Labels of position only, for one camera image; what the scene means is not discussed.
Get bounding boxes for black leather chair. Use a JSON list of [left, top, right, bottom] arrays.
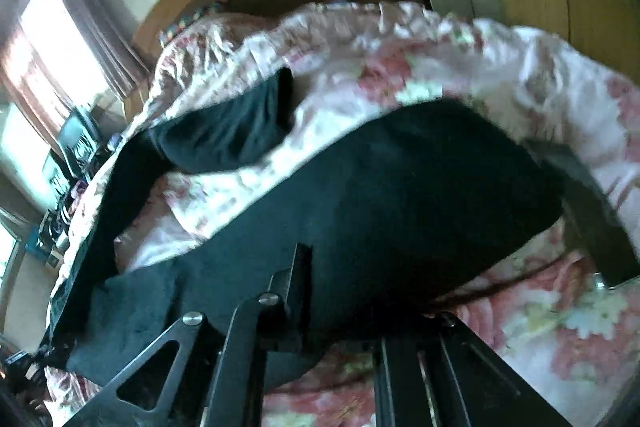
[[42, 108, 110, 190]]

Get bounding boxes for brown curtain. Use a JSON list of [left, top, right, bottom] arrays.
[[63, 0, 150, 101]]

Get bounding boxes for floral rose bedspread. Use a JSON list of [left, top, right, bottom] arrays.
[[43, 2, 639, 426]]

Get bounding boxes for bright window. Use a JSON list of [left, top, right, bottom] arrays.
[[1, 0, 110, 145]]

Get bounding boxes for colourful striped pillow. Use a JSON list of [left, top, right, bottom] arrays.
[[157, 0, 228, 48]]

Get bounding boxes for black pants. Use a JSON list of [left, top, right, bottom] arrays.
[[39, 66, 640, 396]]

